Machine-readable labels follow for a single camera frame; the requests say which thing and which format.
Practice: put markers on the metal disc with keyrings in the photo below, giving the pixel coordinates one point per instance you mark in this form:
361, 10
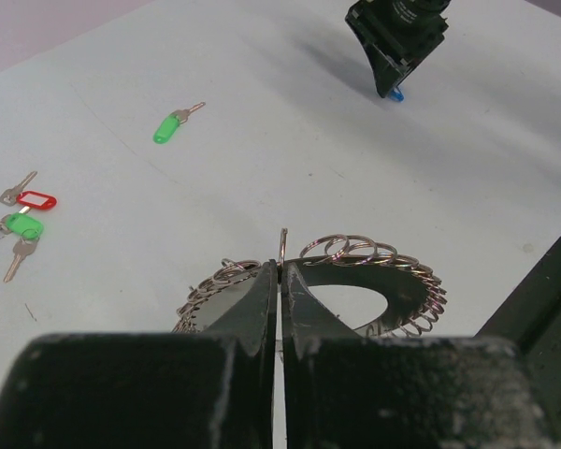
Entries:
414, 295

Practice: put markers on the key with light-green tag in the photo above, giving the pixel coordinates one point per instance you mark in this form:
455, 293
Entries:
29, 231

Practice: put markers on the key with green tag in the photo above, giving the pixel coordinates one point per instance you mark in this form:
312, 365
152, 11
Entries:
173, 122

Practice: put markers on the key with red tag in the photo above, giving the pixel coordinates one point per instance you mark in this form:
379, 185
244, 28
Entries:
19, 194

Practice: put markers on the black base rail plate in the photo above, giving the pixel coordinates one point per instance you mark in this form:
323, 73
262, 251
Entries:
531, 318

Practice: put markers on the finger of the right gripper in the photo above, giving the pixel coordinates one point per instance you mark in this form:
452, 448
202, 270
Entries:
379, 53
413, 57

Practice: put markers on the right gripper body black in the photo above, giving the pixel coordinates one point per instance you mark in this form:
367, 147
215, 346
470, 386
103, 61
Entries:
402, 23

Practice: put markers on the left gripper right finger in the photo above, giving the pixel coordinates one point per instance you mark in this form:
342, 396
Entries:
344, 390

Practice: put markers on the key with blue tag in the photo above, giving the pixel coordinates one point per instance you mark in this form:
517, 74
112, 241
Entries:
396, 95

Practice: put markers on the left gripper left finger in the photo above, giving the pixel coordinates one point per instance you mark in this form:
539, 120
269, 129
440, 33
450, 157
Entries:
212, 389

